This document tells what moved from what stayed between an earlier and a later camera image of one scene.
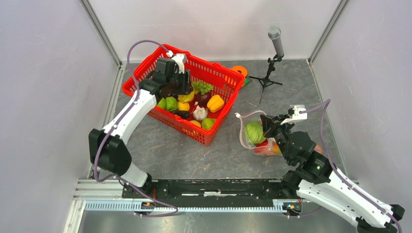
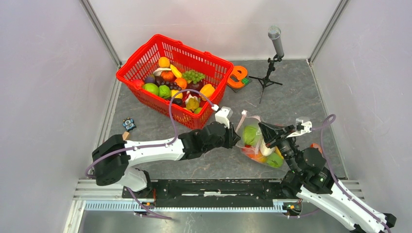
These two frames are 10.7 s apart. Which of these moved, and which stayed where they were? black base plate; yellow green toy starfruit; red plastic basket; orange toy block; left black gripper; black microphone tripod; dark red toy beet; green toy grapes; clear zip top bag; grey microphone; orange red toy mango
Moved: yellow green toy starfruit; orange red toy mango; clear zip top bag; red plastic basket; green toy grapes; left black gripper; dark red toy beet
Stayed: orange toy block; black base plate; black microphone tripod; grey microphone
